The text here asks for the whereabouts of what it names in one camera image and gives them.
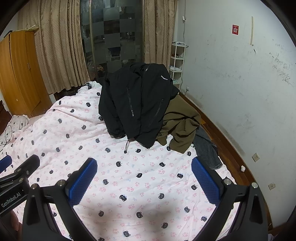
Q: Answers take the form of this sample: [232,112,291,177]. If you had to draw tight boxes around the printed pillow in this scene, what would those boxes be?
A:
[0,115,30,151]

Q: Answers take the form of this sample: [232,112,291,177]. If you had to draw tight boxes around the white shelf rack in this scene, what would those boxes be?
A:
[169,42,189,86]

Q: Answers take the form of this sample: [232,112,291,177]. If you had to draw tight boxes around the olive brown garment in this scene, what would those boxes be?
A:
[155,94,201,154]

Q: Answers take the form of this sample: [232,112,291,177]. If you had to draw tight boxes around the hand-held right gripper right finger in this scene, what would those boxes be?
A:
[191,156,270,241]

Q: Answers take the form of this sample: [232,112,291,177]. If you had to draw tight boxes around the wooden wardrobe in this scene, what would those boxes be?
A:
[0,30,52,117]

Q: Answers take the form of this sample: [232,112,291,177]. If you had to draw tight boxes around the dark wooden headboard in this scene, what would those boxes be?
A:
[0,100,12,136]

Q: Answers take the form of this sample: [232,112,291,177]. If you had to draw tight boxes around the beige curtain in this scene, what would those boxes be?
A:
[142,0,177,70]
[18,0,90,95]

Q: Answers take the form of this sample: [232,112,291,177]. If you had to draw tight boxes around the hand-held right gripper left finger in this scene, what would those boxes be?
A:
[22,158,99,241]

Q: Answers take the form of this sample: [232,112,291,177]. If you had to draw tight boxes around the thin black cable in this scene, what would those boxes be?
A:
[0,125,14,151]

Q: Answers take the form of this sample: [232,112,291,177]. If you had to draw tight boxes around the pink floral printed blanket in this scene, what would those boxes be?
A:
[0,81,241,241]

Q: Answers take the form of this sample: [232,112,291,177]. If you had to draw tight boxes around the black jacket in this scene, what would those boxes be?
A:
[98,62,180,154]

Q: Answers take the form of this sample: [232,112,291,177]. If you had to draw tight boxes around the dark grey jeans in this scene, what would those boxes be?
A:
[193,127,223,171]

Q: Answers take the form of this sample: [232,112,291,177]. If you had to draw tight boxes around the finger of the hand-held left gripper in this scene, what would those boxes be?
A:
[0,155,13,173]
[13,154,41,184]

